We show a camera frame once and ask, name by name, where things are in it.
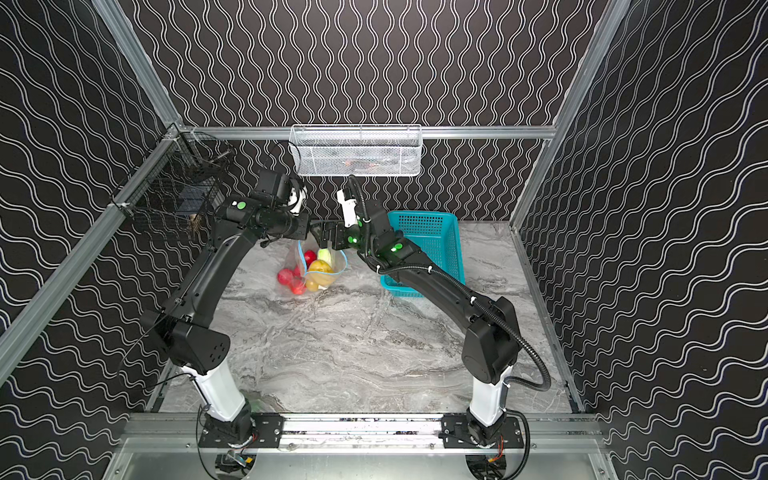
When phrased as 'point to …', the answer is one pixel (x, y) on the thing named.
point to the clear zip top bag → (296, 263)
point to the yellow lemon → (320, 272)
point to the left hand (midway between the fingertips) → (311, 226)
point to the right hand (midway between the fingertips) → (326, 226)
